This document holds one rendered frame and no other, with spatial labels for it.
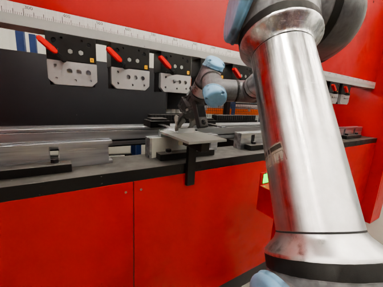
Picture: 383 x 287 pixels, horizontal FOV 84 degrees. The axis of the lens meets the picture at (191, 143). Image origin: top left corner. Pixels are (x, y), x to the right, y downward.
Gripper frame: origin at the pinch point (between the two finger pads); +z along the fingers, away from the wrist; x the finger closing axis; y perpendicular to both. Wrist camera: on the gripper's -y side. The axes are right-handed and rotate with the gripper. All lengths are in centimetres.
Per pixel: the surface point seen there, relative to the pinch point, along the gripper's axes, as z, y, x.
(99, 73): 17, 60, 26
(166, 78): -15.4, 16.2, 8.2
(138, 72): -16.6, 17.2, 20.4
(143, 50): -22.7, 22.8, 18.0
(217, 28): -34, 33, -18
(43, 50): 213, 389, 63
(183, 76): -16.8, 17.4, -0.5
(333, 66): -31, 30, -130
